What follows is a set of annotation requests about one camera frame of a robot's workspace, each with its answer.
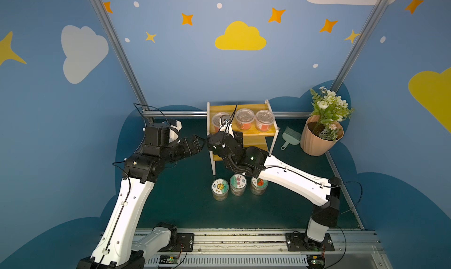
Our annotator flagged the pink ribbed flower pot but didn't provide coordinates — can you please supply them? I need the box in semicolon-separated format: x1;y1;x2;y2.
300;115;344;156

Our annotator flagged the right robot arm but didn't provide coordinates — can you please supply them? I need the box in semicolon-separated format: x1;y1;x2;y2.
207;131;342;243

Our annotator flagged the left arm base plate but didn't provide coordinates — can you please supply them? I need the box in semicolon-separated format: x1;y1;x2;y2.
162;233;195;252

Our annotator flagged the right aluminium corner post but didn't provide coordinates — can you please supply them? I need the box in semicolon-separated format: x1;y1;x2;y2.
330;0;389;92

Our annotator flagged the right circuit board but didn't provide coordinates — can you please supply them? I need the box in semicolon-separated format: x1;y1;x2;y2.
307;255;325;269

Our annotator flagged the aluminium back rail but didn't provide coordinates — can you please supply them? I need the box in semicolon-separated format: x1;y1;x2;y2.
142;110;311;119

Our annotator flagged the white flower plant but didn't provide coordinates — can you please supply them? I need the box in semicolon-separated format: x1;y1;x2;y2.
310;87;354;142

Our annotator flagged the left circuit board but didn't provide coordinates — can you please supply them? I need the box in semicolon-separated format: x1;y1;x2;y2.
158;256;180;266

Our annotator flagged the pink flower label seed jar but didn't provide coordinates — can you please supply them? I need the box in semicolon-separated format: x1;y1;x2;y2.
230;174;247;196

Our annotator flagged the clear lid seed container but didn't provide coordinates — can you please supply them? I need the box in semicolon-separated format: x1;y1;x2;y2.
211;112;230;133
236;108;255;131
256;109;275;132

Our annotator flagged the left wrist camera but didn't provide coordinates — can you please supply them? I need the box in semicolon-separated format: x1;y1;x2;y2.
168;119;182;143

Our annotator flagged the left aluminium corner post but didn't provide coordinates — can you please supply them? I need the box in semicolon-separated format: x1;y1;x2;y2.
89;0;149;113

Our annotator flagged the circuit board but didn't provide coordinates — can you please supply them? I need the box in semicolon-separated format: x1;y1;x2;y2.
307;255;325;269
158;256;180;266

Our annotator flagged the aluminium front rail base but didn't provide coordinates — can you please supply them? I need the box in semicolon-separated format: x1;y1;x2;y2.
87;228;393;269

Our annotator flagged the sunflower label seed jar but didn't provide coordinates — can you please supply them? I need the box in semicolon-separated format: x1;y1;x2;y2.
211;179;230;201

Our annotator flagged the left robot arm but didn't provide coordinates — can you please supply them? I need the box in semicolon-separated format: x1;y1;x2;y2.
77;119;206;269

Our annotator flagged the white frame wooden shelf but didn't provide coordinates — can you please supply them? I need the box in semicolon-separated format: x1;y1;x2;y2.
207;101;279;177

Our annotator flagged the aluminium corner post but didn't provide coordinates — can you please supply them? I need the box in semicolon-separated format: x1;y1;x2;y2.
330;0;389;92
89;0;149;113

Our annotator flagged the tomato label seed jar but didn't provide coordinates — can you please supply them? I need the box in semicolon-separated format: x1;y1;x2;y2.
251;177;268;196

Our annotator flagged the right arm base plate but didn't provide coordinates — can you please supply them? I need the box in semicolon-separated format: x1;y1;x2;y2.
285;231;335;253

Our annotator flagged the mint green hand brush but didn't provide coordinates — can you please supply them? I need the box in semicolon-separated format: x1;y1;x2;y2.
281;127;301;150

